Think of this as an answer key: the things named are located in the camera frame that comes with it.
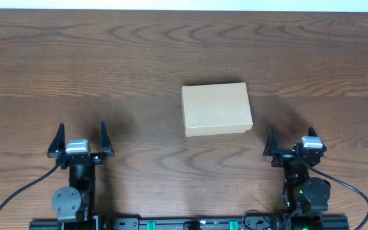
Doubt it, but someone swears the cardboard box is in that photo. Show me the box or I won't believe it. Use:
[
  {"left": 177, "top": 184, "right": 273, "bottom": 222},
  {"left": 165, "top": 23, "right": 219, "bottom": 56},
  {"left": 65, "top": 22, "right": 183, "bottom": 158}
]
[{"left": 181, "top": 82, "right": 253, "bottom": 137}]

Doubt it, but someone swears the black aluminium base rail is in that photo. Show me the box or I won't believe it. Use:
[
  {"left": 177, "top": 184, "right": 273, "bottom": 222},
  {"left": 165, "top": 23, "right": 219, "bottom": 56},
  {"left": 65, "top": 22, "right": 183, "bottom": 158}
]
[{"left": 28, "top": 216, "right": 350, "bottom": 230}]

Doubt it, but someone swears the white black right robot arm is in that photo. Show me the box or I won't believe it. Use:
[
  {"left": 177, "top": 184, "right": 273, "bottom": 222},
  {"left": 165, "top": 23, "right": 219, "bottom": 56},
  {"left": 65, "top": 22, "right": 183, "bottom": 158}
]
[{"left": 263, "top": 127, "right": 331, "bottom": 229}]

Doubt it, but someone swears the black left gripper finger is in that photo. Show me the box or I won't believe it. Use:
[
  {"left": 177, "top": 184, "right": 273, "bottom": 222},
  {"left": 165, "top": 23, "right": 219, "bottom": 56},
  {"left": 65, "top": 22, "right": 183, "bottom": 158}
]
[
  {"left": 100, "top": 121, "right": 114, "bottom": 157},
  {"left": 47, "top": 123, "right": 66, "bottom": 158}
]

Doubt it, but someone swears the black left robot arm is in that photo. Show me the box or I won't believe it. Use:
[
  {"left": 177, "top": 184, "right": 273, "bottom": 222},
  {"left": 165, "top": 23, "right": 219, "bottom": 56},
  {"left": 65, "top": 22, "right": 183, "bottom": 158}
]
[{"left": 47, "top": 123, "right": 114, "bottom": 223}]

